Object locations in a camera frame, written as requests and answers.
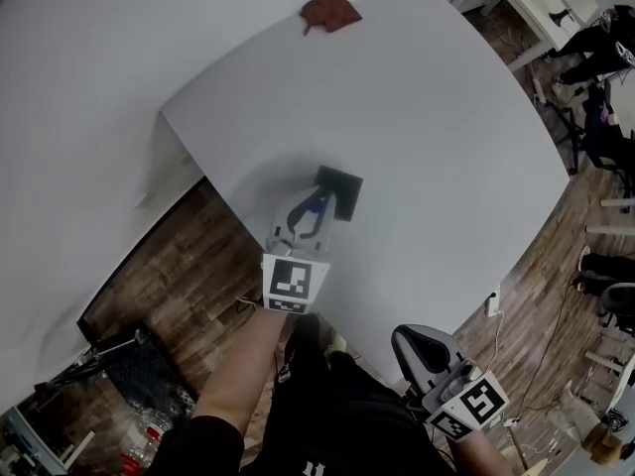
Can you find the person's right forearm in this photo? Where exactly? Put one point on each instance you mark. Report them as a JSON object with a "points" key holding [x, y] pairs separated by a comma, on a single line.
{"points": [[491, 456]]}

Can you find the white wall adapter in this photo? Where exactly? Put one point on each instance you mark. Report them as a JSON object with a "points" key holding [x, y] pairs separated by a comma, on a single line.
{"points": [[492, 303]]}

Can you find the white power strip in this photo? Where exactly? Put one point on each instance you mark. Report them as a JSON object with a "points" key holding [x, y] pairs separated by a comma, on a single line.
{"points": [[539, 89]]}

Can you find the grey office chair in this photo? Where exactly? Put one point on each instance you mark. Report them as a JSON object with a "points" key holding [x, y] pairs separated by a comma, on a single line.
{"points": [[619, 305]]}

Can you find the green shoe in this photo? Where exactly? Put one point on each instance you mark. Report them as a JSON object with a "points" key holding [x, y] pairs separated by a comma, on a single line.
{"points": [[336, 347]]}

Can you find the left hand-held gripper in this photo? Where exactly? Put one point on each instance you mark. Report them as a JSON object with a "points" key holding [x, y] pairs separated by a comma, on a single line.
{"points": [[292, 280]]}

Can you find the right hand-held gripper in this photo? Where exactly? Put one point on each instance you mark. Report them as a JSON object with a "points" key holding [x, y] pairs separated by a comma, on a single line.
{"points": [[476, 399]]}

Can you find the crumpled brown cloth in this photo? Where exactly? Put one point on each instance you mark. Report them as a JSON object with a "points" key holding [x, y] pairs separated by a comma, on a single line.
{"points": [[330, 13]]}

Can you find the person's left forearm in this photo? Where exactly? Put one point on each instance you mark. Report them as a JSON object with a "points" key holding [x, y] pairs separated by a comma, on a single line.
{"points": [[238, 365]]}

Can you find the clear plastic bottle red cap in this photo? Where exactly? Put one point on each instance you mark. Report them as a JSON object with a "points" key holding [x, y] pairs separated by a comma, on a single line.
{"points": [[146, 437]]}

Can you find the black trousers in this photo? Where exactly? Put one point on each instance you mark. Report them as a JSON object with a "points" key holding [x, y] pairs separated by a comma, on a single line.
{"points": [[307, 340]]}

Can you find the black metal-framed cart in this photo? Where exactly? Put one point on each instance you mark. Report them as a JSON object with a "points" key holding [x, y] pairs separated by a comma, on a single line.
{"points": [[134, 365]]}

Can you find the black square pad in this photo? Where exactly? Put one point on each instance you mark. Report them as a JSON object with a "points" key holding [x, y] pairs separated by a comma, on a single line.
{"points": [[347, 191]]}

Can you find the black office chair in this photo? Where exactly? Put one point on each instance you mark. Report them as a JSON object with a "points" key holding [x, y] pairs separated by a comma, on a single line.
{"points": [[607, 137]]}

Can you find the black shirt white print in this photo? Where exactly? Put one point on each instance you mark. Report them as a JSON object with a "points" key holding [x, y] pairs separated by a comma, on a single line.
{"points": [[347, 424]]}

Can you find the beige bag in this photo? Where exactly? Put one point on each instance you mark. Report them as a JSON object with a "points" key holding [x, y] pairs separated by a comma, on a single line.
{"points": [[602, 441]]}

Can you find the white side table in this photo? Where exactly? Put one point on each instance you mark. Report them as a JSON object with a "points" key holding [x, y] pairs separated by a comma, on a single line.
{"points": [[526, 3]]}

